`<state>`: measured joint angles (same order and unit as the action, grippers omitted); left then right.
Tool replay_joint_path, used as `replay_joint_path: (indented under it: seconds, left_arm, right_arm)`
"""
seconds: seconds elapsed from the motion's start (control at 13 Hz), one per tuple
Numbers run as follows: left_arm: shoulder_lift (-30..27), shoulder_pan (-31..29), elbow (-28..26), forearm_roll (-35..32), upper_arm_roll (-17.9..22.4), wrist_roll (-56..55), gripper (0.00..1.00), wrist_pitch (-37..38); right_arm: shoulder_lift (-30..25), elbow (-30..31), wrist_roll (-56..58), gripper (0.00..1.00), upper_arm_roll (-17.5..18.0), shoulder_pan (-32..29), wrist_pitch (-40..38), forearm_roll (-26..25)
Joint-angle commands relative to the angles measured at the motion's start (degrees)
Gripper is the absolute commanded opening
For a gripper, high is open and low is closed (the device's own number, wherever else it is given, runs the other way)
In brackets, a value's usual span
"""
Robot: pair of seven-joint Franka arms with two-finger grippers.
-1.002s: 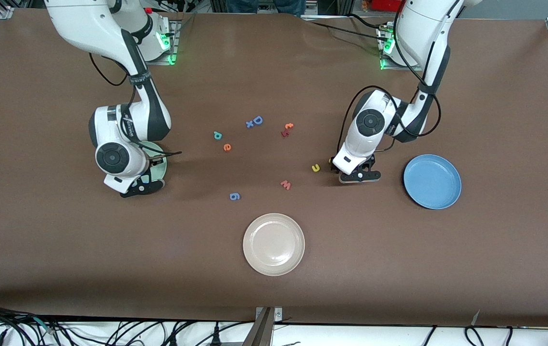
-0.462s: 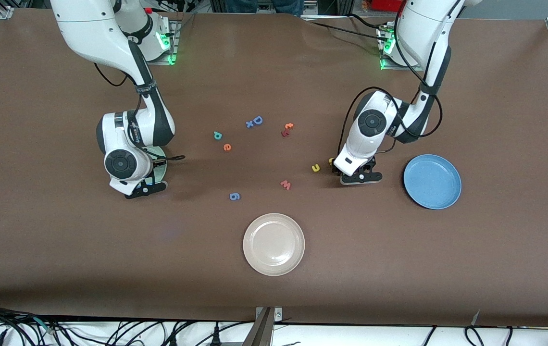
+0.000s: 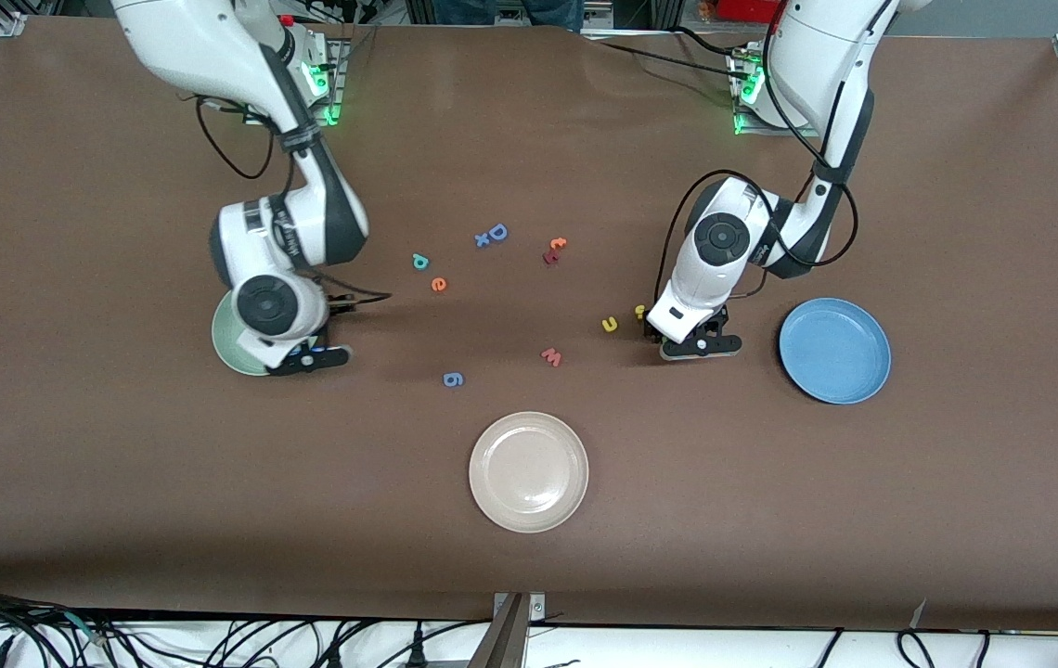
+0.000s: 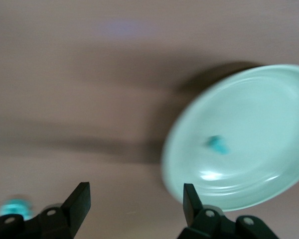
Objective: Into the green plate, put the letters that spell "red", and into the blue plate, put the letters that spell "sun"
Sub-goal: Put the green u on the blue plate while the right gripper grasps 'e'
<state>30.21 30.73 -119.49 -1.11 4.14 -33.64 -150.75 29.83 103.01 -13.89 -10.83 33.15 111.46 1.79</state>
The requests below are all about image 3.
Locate pale green plate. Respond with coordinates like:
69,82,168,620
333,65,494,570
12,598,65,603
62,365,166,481
211,289,275,378

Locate blue plate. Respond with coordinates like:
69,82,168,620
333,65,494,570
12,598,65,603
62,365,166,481
778,297,893,405

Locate table cover sheet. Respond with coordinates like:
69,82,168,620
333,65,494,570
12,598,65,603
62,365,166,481
0,17,1058,632

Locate beige plate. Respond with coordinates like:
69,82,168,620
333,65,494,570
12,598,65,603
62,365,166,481
468,411,590,534

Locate red box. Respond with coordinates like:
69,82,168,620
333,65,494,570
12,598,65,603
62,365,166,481
713,0,779,24

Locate person in blue jeans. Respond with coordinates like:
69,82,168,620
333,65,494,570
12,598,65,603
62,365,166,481
436,0,590,33

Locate long black arm cable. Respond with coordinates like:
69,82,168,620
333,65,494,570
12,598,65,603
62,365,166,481
197,96,275,180
657,170,860,298

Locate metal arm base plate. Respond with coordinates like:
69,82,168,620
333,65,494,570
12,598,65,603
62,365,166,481
731,51,832,138
243,28,349,126

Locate black cables on table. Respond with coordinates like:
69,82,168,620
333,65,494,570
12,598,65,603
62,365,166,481
585,28,753,83

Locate metal post with bracket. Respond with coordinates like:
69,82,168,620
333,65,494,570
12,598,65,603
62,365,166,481
469,592,547,668

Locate green tipped cable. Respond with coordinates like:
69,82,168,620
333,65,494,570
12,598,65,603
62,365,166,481
63,610,112,648

